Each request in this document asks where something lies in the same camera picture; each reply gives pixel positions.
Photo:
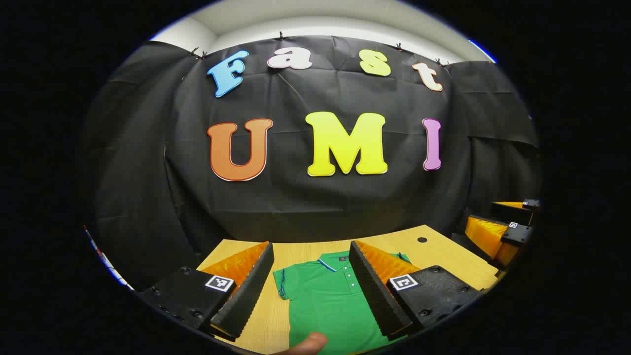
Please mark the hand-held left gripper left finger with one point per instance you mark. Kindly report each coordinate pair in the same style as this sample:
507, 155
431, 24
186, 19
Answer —
246, 296

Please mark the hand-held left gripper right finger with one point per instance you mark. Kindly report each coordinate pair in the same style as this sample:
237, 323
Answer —
377, 296

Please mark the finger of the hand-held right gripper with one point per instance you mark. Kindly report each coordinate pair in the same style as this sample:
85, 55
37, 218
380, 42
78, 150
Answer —
512, 212
516, 235

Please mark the green T-shirt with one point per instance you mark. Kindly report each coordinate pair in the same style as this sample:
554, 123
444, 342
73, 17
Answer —
325, 305

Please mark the colourful printed sheet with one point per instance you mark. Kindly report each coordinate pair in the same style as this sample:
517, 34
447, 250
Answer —
106, 259

